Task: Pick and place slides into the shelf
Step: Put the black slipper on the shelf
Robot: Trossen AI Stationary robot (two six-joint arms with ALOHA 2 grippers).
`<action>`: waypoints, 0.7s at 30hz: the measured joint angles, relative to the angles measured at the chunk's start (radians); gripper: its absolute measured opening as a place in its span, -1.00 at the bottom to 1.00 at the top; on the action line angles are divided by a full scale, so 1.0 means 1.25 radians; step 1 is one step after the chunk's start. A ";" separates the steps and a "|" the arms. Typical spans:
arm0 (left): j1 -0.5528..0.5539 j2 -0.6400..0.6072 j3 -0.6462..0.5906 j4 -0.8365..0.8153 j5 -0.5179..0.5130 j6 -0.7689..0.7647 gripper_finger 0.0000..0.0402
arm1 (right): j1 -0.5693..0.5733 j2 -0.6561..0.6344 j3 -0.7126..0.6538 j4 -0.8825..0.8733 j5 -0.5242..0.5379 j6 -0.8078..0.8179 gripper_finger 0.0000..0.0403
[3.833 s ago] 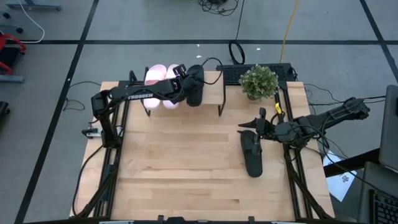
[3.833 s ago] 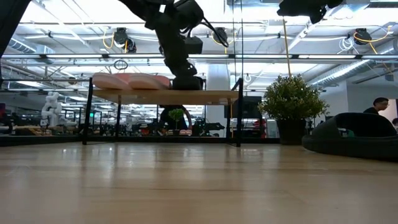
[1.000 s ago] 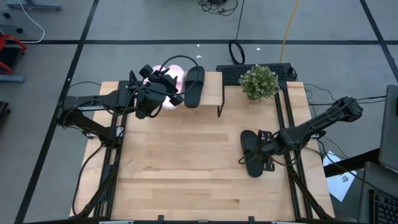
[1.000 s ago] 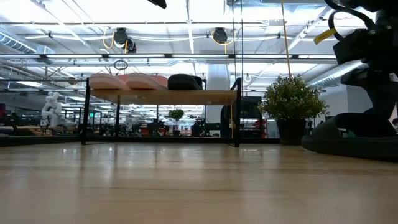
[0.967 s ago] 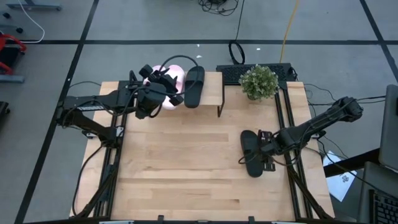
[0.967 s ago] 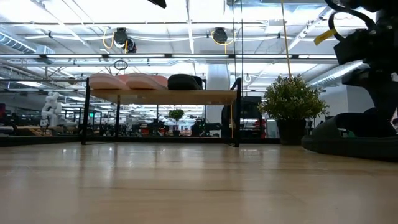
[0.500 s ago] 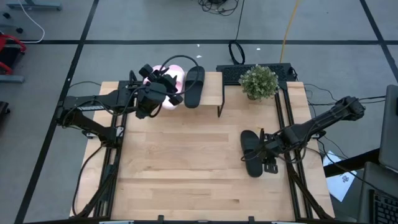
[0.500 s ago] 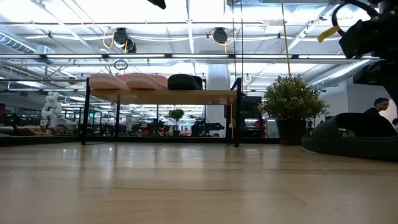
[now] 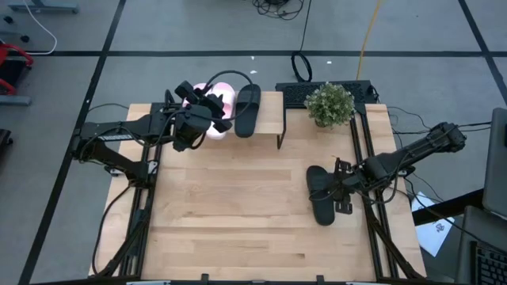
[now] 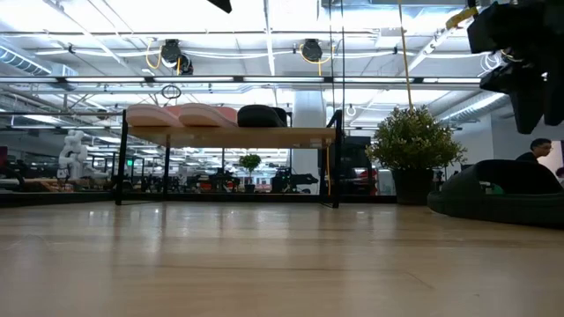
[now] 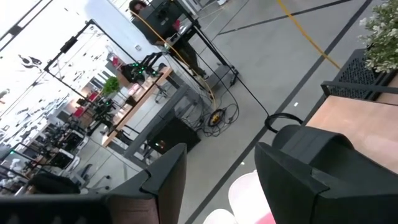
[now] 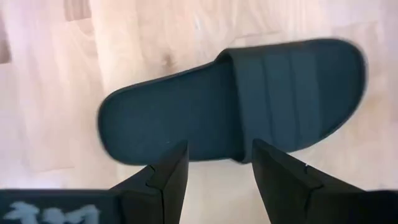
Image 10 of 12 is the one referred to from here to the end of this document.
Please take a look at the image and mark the yellow hanging cable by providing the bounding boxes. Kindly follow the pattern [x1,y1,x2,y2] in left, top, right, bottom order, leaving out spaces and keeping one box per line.
[397,0,414,112]

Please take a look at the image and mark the yellow tag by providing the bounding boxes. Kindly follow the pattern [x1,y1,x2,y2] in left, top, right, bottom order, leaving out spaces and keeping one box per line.
[445,5,479,31]

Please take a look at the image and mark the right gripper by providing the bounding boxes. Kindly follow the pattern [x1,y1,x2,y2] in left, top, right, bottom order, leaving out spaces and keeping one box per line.
[465,0,564,136]

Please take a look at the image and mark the white humanoid robot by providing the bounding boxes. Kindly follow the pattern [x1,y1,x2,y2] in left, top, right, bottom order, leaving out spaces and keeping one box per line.
[56,129,90,181]

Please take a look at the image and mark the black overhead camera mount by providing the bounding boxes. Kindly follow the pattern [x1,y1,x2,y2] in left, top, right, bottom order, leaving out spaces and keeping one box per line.
[206,0,234,15]

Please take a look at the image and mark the white building column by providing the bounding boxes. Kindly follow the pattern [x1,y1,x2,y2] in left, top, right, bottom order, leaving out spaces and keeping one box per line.
[292,90,328,195]

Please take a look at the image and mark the green potted plant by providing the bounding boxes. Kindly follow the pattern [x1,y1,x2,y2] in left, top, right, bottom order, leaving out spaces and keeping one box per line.
[364,105,468,206]

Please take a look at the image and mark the person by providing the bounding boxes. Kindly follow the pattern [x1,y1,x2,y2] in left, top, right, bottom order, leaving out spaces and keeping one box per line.
[515,137,554,165]

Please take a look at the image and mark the black frame wooden shelf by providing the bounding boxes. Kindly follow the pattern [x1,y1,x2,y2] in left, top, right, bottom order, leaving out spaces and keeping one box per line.
[115,108,345,210]

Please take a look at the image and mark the black ceiling cable reel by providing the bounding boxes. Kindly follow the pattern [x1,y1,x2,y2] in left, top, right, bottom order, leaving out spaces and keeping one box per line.
[301,38,324,63]
[159,38,195,77]

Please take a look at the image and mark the small potted plant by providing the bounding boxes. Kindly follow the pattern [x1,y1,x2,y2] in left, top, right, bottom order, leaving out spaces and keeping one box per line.
[238,153,263,195]

